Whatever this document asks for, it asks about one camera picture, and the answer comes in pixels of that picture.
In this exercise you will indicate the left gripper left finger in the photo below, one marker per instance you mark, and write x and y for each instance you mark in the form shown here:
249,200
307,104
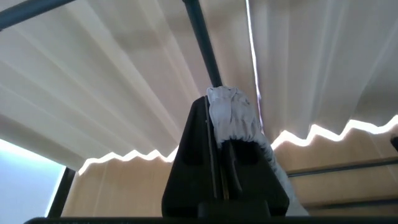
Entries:
186,186

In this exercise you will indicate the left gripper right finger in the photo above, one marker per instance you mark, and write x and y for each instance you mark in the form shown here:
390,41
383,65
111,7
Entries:
255,186

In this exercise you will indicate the pale grey shorts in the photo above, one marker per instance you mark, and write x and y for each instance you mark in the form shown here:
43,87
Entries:
230,115

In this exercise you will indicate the black clothes rack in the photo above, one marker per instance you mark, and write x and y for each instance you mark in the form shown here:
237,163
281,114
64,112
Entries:
202,40

